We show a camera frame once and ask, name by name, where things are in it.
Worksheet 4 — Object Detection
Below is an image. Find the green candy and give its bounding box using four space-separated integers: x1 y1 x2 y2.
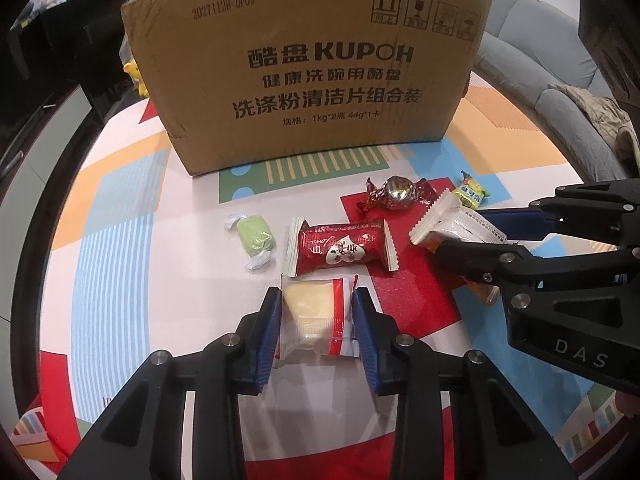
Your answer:
223 212 278 272

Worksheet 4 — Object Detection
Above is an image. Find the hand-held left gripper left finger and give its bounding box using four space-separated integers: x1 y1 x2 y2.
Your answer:
59 286 284 480

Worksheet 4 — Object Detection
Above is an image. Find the brown cardboard box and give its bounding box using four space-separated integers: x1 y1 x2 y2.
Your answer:
121 0 494 177

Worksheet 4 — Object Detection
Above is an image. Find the colourful checked tablecloth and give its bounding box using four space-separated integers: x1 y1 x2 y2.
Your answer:
10 67 640 480

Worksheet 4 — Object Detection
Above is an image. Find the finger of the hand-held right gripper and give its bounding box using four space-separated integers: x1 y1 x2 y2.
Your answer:
433 238 640 312
481 179 640 252

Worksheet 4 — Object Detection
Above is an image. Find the black upright piano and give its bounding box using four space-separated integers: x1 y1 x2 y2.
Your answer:
40 0 133 111

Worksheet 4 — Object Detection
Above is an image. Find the white yellow cake packet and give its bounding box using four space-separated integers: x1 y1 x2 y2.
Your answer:
277 273 360 361

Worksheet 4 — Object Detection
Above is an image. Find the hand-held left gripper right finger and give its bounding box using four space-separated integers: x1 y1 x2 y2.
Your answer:
351 287 566 480

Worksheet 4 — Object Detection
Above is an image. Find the red heart snack packet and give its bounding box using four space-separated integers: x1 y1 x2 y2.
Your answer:
283 216 400 279

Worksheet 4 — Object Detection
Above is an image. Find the small yellow green packet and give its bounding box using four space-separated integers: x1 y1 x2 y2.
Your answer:
452 170 489 210

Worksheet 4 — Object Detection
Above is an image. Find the yellow bear figurine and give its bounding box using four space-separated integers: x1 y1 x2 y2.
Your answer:
122 55 151 99

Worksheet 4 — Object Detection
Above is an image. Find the beige jacket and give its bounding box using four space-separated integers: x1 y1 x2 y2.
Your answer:
549 82 640 162

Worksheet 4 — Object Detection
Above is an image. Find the brown foil chocolate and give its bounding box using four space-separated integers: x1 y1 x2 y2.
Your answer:
355 175 435 216

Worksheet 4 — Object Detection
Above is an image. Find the grey television cabinet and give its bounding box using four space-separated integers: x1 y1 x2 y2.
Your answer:
0 82 97 216

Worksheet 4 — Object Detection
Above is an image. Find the grey corner sofa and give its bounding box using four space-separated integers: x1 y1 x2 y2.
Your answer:
470 0 640 177

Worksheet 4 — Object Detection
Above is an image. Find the white snack packet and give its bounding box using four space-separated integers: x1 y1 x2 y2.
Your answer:
408 191 512 307

